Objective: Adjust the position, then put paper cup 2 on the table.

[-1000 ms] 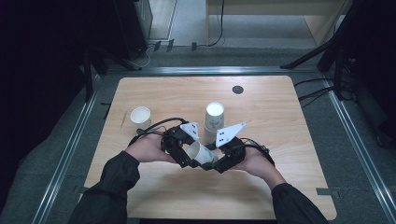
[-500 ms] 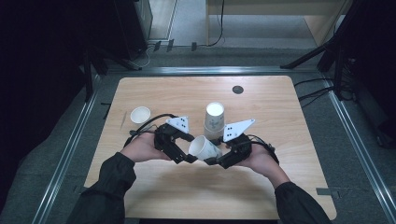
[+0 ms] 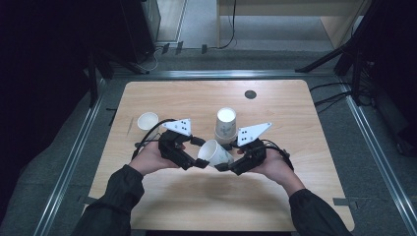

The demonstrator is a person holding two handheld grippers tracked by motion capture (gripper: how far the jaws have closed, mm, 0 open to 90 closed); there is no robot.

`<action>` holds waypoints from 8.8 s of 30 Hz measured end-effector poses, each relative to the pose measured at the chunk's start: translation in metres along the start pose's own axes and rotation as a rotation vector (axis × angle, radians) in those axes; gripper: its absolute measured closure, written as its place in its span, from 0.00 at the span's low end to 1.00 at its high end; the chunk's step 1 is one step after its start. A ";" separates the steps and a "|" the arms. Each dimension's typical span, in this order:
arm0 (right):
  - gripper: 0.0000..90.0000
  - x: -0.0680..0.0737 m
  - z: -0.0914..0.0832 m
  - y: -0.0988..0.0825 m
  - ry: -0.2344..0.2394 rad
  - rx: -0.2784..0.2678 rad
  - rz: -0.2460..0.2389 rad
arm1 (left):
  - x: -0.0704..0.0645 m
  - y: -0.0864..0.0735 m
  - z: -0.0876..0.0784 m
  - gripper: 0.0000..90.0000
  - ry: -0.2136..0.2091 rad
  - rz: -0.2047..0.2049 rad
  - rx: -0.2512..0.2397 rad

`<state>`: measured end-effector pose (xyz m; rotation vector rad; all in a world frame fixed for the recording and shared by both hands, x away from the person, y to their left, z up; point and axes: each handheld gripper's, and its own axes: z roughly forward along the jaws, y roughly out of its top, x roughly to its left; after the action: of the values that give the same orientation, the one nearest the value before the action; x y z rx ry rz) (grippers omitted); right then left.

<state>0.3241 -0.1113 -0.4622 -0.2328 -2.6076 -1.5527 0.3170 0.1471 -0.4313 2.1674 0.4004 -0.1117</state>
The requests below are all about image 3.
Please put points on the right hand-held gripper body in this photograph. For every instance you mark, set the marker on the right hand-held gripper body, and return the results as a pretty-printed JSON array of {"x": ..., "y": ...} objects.
[{"x": 252, "y": 155}]

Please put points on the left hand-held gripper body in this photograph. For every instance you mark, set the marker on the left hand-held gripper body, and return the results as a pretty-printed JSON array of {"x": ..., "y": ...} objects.
[{"x": 173, "y": 149}]

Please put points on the white paper cup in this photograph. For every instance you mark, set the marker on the white paper cup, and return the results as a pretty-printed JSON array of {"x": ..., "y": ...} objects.
[
  {"x": 147, "y": 122},
  {"x": 211, "y": 152}
]

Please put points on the stack of white cups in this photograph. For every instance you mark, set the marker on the stack of white cups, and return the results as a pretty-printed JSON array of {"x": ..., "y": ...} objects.
[{"x": 225, "y": 126}]

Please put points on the person's right hand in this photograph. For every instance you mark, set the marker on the person's right hand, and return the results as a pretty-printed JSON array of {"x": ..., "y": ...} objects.
[{"x": 277, "y": 165}]

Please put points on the person's left hand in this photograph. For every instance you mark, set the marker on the person's left hand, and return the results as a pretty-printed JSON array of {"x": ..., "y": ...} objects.
[{"x": 149, "y": 160}]

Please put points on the dark round table grommet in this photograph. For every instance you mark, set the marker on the dark round table grommet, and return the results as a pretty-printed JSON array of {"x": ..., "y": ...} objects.
[{"x": 250, "y": 94}]

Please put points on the grey tape strip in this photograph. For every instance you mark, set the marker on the grey tape strip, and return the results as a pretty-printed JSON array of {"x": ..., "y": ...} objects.
[
  {"x": 86, "y": 200},
  {"x": 344, "y": 201}
]

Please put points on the black metal stand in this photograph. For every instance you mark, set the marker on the black metal stand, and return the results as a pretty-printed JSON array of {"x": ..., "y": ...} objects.
[{"x": 93, "y": 75}]

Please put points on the black cabinet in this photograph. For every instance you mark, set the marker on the black cabinet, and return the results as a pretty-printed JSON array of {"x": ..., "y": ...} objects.
[{"x": 137, "y": 29}]

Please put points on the black tripod stand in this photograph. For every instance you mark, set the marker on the black tripod stand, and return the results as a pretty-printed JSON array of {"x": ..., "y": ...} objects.
[{"x": 350, "y": 42}]

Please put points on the light wooden desk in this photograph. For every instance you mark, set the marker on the light wooden desk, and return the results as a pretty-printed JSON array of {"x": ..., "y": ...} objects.
[{"x": 295, "y": 8}]

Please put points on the aluminium floor rail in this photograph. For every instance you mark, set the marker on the aluminium floor rail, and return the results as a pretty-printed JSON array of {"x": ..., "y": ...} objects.
[
  {"x": 69, "y": 170},
  {"x": 377, "y": 144},
  {"x": 223, "y": 74}
]

